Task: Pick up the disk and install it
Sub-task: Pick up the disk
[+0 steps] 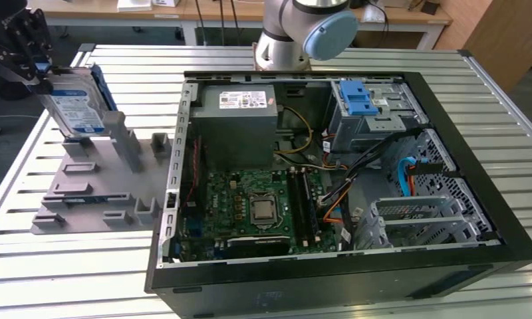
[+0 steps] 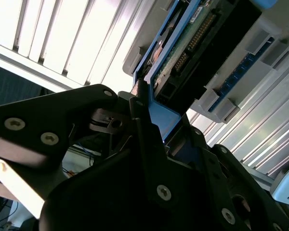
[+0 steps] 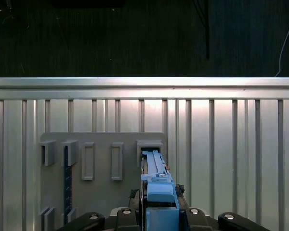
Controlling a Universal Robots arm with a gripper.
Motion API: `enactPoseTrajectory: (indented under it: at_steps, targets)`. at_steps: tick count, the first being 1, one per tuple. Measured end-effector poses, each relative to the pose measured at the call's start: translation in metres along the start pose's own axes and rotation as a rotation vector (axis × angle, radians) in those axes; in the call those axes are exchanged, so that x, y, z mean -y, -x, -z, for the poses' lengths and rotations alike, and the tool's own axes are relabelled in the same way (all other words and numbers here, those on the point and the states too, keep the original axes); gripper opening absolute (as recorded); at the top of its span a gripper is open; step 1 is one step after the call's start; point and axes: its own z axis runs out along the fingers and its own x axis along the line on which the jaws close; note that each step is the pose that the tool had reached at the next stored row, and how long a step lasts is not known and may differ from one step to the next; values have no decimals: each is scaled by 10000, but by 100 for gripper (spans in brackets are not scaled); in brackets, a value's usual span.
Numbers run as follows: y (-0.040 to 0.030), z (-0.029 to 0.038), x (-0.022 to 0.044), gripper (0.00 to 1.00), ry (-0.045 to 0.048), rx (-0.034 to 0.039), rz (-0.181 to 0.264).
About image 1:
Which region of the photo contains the hard disk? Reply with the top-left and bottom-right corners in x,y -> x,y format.
31,58 -> 119,140

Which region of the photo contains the power wire with black connector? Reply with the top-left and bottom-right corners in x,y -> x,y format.
407,160 -> 462,197

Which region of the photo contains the metal disk bay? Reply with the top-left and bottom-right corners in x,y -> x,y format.
367,195 -> 491,249

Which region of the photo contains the grey parts rack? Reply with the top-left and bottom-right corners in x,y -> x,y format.
30,112 -> 177,237

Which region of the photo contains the dark RAM stick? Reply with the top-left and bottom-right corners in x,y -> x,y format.
302,169 -> 322,237
62,196 -> 107,204

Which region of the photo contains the grey power supply unit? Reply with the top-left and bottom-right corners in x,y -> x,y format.
190,83 -> 279,170

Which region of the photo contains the green motherboard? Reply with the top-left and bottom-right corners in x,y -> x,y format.
179,167 -> 338,262

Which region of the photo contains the CPU socket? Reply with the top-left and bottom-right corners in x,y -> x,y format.
247,191 -> 285,230

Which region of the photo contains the silver CPU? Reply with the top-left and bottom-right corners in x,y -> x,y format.
251,200 -> 279,223

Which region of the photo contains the blue plastic drive latch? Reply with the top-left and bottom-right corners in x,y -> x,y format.
338,79 -> 382,116

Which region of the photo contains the black RAM slot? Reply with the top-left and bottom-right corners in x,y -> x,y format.
287,167 -> 306,245
295,167 -> 315,245

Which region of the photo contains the black graphics card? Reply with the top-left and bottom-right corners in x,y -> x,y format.
225,234 -> 293,259

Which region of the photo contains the metal optical drive cage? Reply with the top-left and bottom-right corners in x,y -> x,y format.
327,79 -> 430,154

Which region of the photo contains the black PC case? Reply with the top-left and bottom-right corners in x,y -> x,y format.
145,70 -> 532,319

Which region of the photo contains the wooden cabinet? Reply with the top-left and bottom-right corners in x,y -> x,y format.
434,0 -> 532,92

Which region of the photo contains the wooden desk white frame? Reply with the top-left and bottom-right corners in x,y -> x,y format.
28,0 -> 190,43
195,0 -> 454,51

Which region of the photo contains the thin red wire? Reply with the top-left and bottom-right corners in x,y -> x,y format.
187,134 -> 206,209

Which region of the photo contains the yellow wire bundle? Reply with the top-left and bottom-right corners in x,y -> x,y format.
274,105 -> 315,156

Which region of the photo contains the orange wire bundle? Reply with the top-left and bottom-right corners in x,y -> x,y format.
322,204 -> 346,224

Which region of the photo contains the flat blue data wire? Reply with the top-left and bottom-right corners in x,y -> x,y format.
398,156 -> 421,197

